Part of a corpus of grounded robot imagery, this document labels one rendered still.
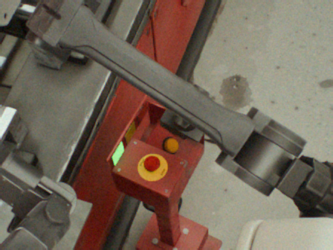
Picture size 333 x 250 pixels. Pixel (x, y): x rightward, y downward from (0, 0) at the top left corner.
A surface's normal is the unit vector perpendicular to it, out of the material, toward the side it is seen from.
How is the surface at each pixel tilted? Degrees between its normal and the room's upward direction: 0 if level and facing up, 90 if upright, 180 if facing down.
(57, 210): 50
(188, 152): 0
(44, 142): 0
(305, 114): 0
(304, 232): 42
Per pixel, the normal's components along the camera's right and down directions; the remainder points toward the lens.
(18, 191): -0.16, 0.43
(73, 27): 0.09, 0.20
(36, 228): 0.56, -0.70
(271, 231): -0.65, -0.58
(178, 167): -0.07, -0.44
